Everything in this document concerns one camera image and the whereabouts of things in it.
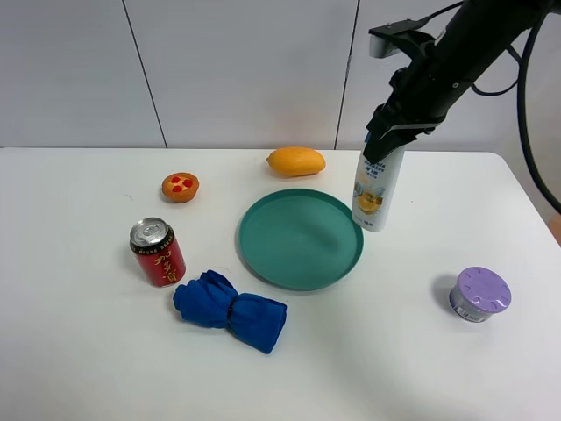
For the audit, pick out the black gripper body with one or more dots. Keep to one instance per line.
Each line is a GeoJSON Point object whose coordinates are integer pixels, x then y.
{"type": "Point", "coordinates": [423, 92]}

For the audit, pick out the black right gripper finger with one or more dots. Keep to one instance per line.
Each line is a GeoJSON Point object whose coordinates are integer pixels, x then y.
{"type": "Point", "coordinates": [378, 125]}

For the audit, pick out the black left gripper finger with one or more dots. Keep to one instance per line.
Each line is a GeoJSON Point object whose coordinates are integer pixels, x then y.
{"type": "Point", "coordinates": [382, 141]}

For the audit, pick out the white shampoo bottle blue cap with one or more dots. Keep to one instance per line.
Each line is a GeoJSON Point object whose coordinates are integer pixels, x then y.
{"type": "Point", "coordinates": [374, 187]}

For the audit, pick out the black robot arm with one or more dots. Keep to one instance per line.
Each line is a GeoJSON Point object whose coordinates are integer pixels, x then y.
{"type": "Point", "coordinates": [482, 30]}

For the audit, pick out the yellow mango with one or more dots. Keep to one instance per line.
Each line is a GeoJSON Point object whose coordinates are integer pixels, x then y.
{"type": "Point", "coordinates": [294, 161]}

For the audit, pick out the teal round plate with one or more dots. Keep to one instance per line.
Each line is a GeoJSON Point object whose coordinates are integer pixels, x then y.
{"type": "Point", "coordinates": [299, 239]}

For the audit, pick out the purple lidded round container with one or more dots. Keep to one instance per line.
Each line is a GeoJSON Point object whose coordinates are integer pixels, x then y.
{"type": "Point", "coordinates": [478, 294]}

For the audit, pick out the orange fruit tart toy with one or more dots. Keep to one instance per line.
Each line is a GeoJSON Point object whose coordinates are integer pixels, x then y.
{"type": "Point", "coordinates": [180, 187]}

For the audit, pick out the blue rolled cloth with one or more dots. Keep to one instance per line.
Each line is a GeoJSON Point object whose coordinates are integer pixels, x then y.
{"type": "Point", "coordinates": [211, 301]}

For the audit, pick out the red drink can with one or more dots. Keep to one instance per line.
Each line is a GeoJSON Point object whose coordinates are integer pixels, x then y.
{"type": "Point", "coordinates": [157, 251]}

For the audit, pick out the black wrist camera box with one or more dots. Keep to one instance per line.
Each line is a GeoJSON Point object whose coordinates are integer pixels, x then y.
{"type": "Point", "coordinates": [404, 36]}

